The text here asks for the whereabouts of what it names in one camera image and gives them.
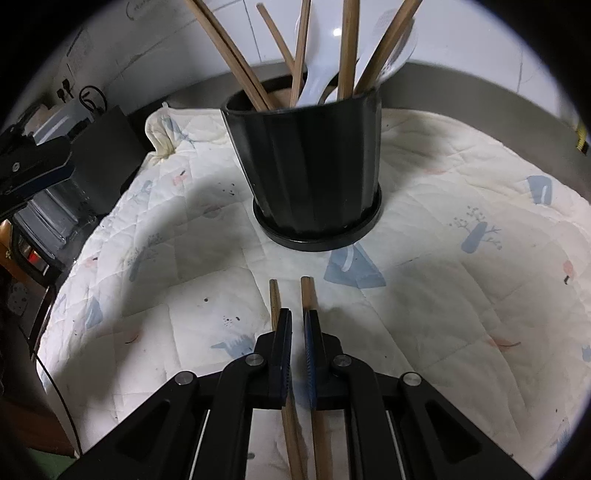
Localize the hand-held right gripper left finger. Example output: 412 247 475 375
58 308 294 480

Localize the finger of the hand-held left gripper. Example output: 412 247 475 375
0 137 75 197
0 122 40 149

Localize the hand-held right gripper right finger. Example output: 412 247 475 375
302 309 532 480

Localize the brown wooden chopstick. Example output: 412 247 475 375
269 278 308 480
300 275 326 480

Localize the black utensil holder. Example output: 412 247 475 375
221 88 384 252

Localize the bunch of wooden chopsticks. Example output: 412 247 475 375
185 0 423 112

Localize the white rice paddle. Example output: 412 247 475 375
355 7 419 93

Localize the glass blender jug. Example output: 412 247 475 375
14 180 99 260

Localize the black countertop appliance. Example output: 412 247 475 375
81 105 149 219

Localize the printed quilted mat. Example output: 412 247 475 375
37 104 591 480

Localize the black power cable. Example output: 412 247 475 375
78 85 110 117

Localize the paper wall label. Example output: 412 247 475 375
62 28 89 75

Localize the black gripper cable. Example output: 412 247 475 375
33 350 80 459

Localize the yellow gas hose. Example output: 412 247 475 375
574 117 590 156

